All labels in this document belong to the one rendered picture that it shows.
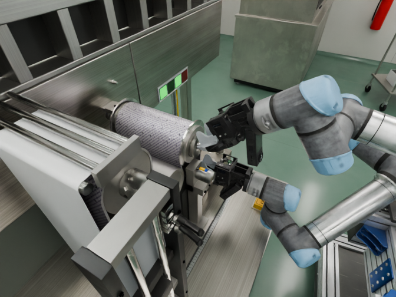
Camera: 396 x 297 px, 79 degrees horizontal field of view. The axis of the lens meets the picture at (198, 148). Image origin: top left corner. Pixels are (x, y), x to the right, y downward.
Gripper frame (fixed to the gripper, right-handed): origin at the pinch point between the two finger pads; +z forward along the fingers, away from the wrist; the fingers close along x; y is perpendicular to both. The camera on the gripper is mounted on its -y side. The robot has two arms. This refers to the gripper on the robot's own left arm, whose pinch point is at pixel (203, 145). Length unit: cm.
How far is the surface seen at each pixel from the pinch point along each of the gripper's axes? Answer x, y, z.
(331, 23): -451, -62, 42
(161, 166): 9.7, 2.5, 8.5
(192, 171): 4.7, -4.5, 4.9
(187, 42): -54, 28, 25
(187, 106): -78, -2, 71
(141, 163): 19.6, 9.5, -1.5
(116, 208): 28.7, 5.8, 1.6
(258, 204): -14.5, -37.6, 8.6
